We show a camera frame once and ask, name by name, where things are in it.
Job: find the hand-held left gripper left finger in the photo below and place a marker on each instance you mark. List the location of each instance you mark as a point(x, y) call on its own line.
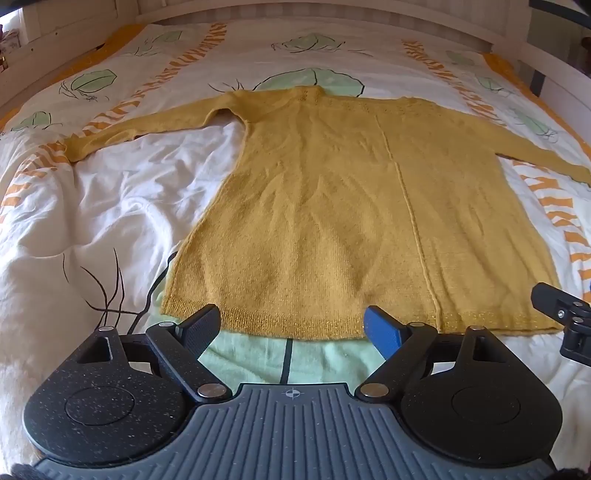
point(203, 324)

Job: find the orange bed sheet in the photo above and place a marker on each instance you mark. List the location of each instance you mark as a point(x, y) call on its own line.
point(512, 69)

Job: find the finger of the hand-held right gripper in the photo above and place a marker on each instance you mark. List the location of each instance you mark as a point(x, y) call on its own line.
point(565, 304)

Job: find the yellow knit sweater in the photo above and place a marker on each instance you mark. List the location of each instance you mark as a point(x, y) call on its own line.
point(346, 207)

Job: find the white leaf-print duvet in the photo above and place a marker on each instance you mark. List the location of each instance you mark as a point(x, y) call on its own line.
point(115, 207)

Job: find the white wooden bed frame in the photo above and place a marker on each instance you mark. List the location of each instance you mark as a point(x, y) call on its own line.
point(323, 13)

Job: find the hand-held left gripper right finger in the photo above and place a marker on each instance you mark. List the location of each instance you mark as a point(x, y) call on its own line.
point(381, 330)

